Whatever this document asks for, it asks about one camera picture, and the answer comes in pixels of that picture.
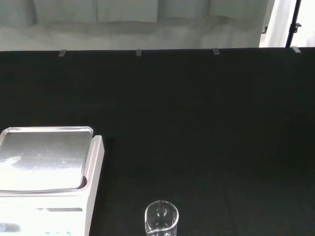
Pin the grey bench edge clip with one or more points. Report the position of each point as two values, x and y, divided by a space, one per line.
139 53
216 51
296 49
63 53

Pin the pale grey couch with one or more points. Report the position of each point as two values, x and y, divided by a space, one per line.
123 32

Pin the white electronic balance steel pan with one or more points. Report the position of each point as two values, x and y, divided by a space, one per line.
49 159

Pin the black bench cloth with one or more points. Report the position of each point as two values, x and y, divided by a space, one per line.
197 123

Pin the black tripod pole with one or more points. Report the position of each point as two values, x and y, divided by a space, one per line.
294 19

